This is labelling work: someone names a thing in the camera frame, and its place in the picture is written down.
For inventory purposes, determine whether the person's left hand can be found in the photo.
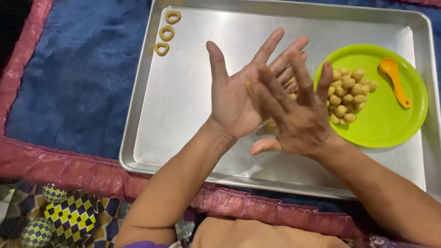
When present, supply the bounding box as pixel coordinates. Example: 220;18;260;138
206;28;309;139

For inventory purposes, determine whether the person's right hand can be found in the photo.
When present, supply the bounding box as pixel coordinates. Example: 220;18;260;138
250;52;345;161

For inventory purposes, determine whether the silver metal baking tray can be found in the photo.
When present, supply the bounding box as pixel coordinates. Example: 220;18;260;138
119;0;441;202

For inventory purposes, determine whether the pile of dough balls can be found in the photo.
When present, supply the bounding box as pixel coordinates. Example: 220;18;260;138
324;68;379;125

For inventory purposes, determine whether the lime green plastic plate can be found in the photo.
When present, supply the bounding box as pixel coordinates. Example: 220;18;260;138
314;44;429;149

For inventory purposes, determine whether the orange plastic measuring spoon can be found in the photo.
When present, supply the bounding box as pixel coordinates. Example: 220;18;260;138
379;57;413;109

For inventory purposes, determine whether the person's purple garment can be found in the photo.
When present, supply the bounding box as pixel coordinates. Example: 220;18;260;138
122;241;171;248

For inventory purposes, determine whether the checkered patterned cloth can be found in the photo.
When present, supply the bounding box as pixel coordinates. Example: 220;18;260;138
0;182;133;248

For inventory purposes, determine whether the triangular dough ring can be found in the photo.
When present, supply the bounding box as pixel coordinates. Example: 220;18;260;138
154;42;170;57

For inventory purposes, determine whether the round dough ring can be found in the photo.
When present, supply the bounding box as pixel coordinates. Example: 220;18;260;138
159;25;175;42

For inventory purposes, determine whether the heart-shaped dough ring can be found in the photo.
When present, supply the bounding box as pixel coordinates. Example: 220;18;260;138
165;10;182;25

